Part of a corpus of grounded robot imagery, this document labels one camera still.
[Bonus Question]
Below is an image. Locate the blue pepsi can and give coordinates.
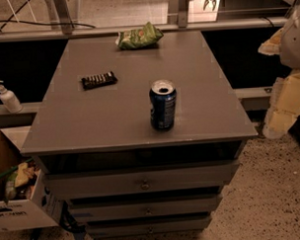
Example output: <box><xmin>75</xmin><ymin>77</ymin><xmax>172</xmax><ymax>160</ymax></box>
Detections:
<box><xmin>149</xmin><ymin>80</ymin><xmax>177</xmax><ymax>129</ymax></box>

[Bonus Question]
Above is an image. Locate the grey metal rail frame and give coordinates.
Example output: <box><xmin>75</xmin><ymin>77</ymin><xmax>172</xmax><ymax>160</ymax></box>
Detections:
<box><xmin>0</xmin><ymin>0</ymin><xmax>300</xmax><ymax>42</ymax></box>

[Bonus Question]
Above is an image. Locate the bottom grey drawer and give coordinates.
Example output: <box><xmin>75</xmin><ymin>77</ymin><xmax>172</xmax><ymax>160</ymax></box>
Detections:
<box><xmin>87</xmin><ymin>216</ymin><xmax>211</xmax><ymax>238</ymax></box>

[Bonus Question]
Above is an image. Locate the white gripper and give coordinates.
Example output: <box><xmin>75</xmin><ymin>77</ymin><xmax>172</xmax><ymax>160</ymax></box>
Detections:
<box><xmin>259</xmin><ymin>29</ymin><xmax>300</xmax><ymax>139</ymax></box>

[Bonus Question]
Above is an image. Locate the grey drawer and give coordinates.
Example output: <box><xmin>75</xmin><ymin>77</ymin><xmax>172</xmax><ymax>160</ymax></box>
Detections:
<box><xmin>87</xmin><ymin>216</ymin><xmax>211</xmax><ymax>238</ymax></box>
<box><xmin>69</xmin><ymin>194</ymin><xmax>222</xmax><ymax>222</ymax></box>
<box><xmin>43</xmin><ymin>160</ymin><xmax>239</xmax><ymax>200</ymax></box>

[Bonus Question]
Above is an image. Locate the green chip bag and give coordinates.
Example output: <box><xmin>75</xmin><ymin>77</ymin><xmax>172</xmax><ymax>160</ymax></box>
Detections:
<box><xmin>115</xmin><ymin>22</ymin><xmax>164</xmax><ymax>49</ymax></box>

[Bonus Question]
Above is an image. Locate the middle grey drawer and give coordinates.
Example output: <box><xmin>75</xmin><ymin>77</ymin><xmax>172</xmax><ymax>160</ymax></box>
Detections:
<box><xmin>69</xmin><ymin>194</ymin><xmax>222</xmax><ymax>222</ymax></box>

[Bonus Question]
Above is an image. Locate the grey drawer cabinet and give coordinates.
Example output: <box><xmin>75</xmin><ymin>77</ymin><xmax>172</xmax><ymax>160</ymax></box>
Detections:
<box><xmin>22</xmin><ymin>32</ymin><xmax>256</xmax><ymax>230</ymax></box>

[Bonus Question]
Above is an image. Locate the top grey drawer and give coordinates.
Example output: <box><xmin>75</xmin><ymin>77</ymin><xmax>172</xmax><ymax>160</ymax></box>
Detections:
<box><xmin>43</xmin><ymin>160</ymin><xmax>239</xmax><ymax>200</ymax></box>

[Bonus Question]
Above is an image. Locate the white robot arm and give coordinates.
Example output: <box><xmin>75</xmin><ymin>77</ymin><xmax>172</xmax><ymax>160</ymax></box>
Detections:
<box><xmin>259</xmin><ymin>5</ymin><xmax>300</xmax><ymax>139</ymax></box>

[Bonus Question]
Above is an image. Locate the white pump bottle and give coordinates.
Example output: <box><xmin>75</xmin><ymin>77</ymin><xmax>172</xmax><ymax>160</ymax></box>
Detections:
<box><xmin>0</xmin><ymin>80</ymin><xmax>23</xmax><ymax>113</ymax></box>

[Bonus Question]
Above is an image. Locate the cardboard box with items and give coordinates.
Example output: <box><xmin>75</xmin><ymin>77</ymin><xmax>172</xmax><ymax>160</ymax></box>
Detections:
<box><xmin>0</xmin><ymin>126</ymin><xmax>62</xmax><ymax>232</ymax></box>

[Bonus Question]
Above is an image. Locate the dark chocolate bar wrapper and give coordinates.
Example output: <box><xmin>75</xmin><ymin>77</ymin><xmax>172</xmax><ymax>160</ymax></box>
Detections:
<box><xmin>82</xmin><ymin>71</ymin><xmax>118</xmax><ymax>91</ymax></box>

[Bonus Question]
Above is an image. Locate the black cable on ledge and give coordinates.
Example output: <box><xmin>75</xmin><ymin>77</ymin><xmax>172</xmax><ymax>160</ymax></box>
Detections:
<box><xmin>0</xmin><ymin>9</ymin><xmax>98</xmax><ymax>33</ymax></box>

